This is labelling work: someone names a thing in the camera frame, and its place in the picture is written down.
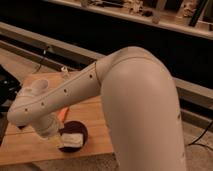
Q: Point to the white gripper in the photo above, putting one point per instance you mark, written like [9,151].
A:
[48,126]

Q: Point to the white sponge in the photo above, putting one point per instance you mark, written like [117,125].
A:
[74,140]

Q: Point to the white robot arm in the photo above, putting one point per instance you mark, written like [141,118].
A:
[139,101]

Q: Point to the dark purple ceramic bowl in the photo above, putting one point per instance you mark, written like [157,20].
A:
[74,127]

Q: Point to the wooden table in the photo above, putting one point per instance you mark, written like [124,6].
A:
[23,146]

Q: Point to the black object at left edge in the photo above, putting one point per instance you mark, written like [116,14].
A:
[9,86]

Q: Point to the long wooden bench beam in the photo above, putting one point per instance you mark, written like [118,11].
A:
[188,91]

